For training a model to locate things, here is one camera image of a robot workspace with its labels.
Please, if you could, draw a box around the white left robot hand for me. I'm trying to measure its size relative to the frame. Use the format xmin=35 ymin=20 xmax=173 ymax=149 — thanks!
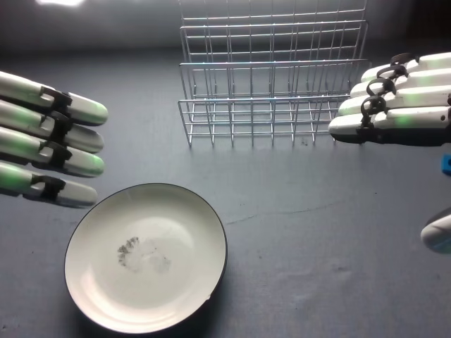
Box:
xmin=0 ymin=70 xmax=109 ymax=209

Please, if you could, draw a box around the white plate with black rim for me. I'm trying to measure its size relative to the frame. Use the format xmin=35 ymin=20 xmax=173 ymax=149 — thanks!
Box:
xmin=63 ymin=182 xmax=228 ymax=334

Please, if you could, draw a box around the silver wire dish rack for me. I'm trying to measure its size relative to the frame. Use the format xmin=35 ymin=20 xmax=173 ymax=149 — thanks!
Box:
xmin=178 ymin=0 xmax=377 ymax=148

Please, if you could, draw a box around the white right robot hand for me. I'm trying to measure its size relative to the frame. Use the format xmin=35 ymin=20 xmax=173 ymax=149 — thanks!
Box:
xmin=328 ymin=51 xmax=451 ymax=254

